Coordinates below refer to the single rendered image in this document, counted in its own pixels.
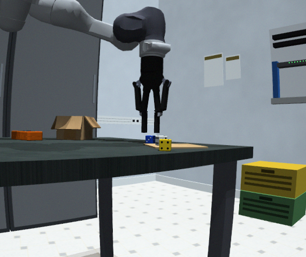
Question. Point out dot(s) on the white die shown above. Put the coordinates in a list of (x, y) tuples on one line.
[(157, 138)]

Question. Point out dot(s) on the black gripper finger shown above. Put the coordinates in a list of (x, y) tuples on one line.
[(142, 104), (159, 107)]

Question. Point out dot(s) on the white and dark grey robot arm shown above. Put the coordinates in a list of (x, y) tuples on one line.
[(127, 32)]

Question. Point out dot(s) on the blue die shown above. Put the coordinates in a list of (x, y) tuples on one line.
[(150, 138)]

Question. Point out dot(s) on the yellow die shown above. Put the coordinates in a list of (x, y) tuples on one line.
[(165, 144)]

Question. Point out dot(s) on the orange rectangular block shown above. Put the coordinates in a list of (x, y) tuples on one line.
[(27, 135)]

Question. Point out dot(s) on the tan square mat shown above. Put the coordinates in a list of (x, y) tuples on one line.
[(175, 145)]

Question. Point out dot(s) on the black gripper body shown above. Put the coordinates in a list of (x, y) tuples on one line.
[(152, 67)]

